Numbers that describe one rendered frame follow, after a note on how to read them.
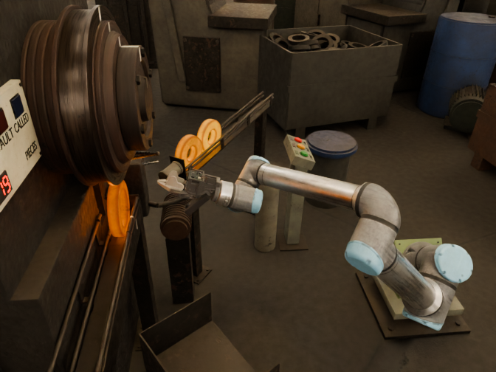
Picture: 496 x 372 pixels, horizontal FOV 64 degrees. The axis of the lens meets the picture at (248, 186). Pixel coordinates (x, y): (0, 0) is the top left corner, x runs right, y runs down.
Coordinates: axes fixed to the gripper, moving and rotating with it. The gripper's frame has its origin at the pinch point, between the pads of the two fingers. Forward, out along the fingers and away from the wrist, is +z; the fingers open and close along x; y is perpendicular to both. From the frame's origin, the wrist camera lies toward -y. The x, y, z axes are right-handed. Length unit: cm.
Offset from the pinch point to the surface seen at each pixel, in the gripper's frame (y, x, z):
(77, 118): 34, 35, 23
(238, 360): -8, 60, -27
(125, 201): -5.5, 7.3, 10.0
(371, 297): -41, -7, -111
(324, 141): -4, -95, -93
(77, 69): 44, 31, 25
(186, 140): 4.4, -29.5, -6.9
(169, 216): -21.7, -11.3, -7.3
